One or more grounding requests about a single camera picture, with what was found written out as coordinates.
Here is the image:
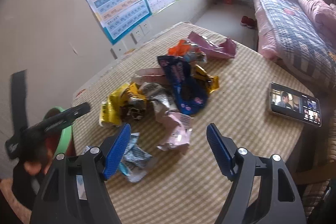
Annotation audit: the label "yellow paper package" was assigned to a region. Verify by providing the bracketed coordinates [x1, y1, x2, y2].
[99, 83, 147, 127]

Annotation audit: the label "pink white wrapper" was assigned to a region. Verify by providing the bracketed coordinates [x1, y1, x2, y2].
[157, 111, 193, 155]

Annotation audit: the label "purple plastic bag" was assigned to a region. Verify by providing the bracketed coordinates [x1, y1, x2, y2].
[187, 31, 237, 59]

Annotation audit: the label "orange snack wrapper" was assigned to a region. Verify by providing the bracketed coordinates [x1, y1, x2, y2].
[168, 39, 195, 56]

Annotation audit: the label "green red trash bin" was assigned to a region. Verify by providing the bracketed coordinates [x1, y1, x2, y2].
[41, 106, 74, 159]

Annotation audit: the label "person's left hand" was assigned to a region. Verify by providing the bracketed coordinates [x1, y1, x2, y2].
[23, 146, 54, 176]

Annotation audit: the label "light blue crumpled wrapper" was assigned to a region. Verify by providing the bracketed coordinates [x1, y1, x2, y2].
[85, 132, 155, 183]

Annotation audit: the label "dark blue snack bag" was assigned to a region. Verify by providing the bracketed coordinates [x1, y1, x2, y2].
[157, 55, 208, 115]

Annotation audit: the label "gold foil wrapper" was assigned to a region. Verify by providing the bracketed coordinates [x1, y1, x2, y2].
[193, 65, 219, 95]

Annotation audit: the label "smartphone with lit screen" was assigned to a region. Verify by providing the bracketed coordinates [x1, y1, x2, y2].
[269, 82, 322, 127]

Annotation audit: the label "checkered beige table cloth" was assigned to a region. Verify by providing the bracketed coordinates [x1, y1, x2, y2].
[71, 21, 316, 224]

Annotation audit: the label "pink bed sheet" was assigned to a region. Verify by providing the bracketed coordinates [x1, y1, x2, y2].
[253, 0, 278, 62]

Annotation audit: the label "blue plaid quilt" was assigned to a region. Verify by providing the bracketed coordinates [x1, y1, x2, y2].
[260, 0, 335, 93]

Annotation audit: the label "red slippers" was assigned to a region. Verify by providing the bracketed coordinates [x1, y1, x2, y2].
[240, 16, 256, 29]

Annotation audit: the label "pink floral duvet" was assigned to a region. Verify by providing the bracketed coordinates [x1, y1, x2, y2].
[298, 0, 335, 50]

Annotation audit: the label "white wall socket left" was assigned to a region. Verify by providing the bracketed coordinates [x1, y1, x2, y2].
[110, 40, 127, 60]

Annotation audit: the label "white wall socket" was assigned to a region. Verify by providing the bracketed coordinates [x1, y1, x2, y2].
[110, 40, 127, 60]
[130, 26, 145, 44]
[140, 21, 151, 35]

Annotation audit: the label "white wall socket middle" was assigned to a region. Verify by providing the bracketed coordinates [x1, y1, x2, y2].
[130, 26, 145, 44]

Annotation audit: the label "white wall socket right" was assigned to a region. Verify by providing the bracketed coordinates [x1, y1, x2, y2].
[140, 21, 151, 35]

